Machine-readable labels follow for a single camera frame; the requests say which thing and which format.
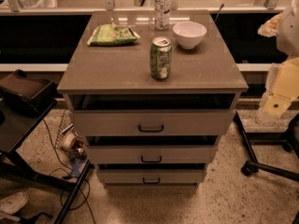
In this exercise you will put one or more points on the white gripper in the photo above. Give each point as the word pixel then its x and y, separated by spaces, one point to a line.
pixel 289 34

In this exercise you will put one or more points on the green soda can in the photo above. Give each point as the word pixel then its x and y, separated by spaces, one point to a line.
pixel 160 57

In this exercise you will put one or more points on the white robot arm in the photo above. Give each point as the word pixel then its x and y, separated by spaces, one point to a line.
pixel 285 28

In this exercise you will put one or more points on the black chair base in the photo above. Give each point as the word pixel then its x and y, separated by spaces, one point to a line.
pixel 287 140

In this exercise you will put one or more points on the white ceramic bowl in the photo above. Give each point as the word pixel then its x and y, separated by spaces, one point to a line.
pixel 189 34

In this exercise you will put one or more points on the grey drawer cabinet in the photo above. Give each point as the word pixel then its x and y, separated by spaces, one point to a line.
pixel 118 78

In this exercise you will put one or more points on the clear plastic water bottle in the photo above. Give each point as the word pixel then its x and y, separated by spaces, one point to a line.
pixel 162 14

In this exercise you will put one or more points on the bottom grey drawer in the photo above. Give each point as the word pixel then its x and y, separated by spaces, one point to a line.
pixel 152 178

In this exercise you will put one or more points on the grey drawer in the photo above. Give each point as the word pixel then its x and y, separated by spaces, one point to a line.
pixel 152 178
pixel 115 123
pixel 150 154

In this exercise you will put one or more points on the middle grey drawer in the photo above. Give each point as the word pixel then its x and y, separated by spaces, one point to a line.
pixel 150 154

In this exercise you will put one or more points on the green chip bag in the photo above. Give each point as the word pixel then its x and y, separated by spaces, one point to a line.
pixel 112 35

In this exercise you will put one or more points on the top grey drawer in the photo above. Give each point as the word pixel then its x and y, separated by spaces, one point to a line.
pixel 115 123

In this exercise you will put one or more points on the dark bag on table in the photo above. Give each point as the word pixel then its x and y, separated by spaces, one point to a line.
pixel 25 95

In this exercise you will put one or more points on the white sneaker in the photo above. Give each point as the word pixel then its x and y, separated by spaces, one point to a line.
pixel 13 203

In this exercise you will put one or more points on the wire basket with clutter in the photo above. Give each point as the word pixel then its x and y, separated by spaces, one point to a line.
pixel 68 140

